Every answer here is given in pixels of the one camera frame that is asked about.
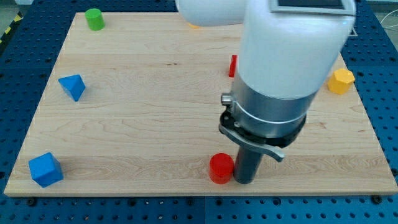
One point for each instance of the red star block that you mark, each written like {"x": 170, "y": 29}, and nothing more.
{"x": 232, "y": 66}

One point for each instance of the red cylinder block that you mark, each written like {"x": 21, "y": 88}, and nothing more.
{"x": 221, "y": 168}

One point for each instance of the blue cube block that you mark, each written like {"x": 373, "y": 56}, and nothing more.
{"x": 45, "y": 170}

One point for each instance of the small yellow block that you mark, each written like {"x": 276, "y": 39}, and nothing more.
{"x": 193, "y": 26}

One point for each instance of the yellow hexagon block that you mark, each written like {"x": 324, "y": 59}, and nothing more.
{"x": 340, "y": 81}

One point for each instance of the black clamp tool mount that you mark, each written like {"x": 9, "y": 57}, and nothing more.
{"x": 255, "y": 143}

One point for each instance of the wooden board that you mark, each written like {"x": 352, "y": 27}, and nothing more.
{"x": 147, "y": 121}

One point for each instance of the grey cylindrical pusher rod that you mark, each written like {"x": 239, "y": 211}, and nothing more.
{"x": 246, "y": 165}

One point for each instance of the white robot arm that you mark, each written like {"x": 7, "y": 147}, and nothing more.
{"x": 287, "y": 50}

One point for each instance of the blue triangle block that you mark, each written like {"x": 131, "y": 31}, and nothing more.
{"x": 73, "y": 86}

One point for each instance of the green cylinder block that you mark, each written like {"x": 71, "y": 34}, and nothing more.
{"x": 94, "y": 19}

